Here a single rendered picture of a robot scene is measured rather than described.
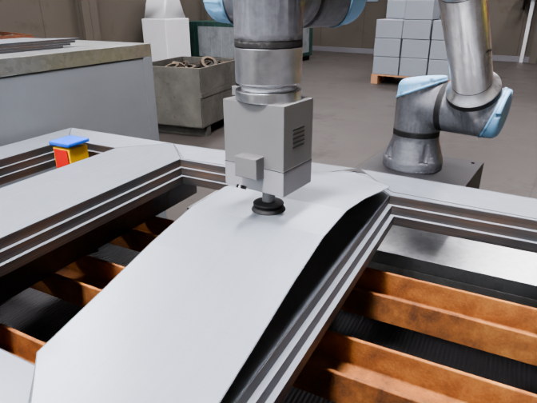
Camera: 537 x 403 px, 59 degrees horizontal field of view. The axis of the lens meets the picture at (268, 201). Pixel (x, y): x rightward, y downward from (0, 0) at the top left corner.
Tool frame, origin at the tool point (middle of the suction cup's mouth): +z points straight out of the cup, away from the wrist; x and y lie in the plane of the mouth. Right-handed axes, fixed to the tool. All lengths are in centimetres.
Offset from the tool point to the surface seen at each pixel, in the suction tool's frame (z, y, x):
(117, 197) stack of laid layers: 6.9, -35.8, 4.2
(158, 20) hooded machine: 5, -657, 600
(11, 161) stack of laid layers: 6, -70, 4
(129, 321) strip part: 2.4, -0.5, -22.3
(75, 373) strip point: 3.7, -0.3, -28.4
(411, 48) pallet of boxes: 38, -210, 681
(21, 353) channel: 22.5, -30.7, -19.8
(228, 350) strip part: 2.2, 9.7, -20.2
